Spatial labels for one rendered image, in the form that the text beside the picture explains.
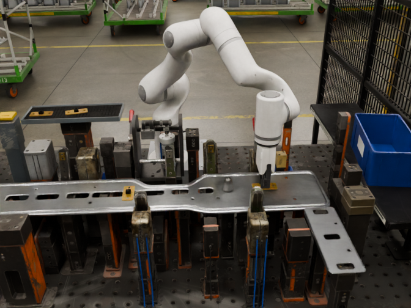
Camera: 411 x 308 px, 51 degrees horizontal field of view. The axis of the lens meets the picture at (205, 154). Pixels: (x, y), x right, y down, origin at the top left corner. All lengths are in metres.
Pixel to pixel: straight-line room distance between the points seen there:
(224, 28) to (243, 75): 0.17
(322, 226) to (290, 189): 0.21
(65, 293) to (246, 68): 0.97
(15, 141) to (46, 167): 0.25
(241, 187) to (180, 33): 0.57
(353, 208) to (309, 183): 0.21
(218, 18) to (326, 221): 0.72
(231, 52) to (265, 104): 0.20
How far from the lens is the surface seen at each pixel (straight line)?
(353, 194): 1.42
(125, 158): 1.61
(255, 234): 1.30
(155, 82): 1.82
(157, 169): 1.68
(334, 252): 1.29
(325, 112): 2.05
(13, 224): 1.42
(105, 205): 1.46
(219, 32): 1.43
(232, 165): 2.21
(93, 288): 1.62
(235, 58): 1.39
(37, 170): 1.66
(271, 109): 1.32
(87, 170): 1.61
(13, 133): 1.83
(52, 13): 8.73
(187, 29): 1.56
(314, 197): 1.49
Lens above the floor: 1.84
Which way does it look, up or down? 29 degrees down
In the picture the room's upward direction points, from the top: 1 degrees counter-clockwise
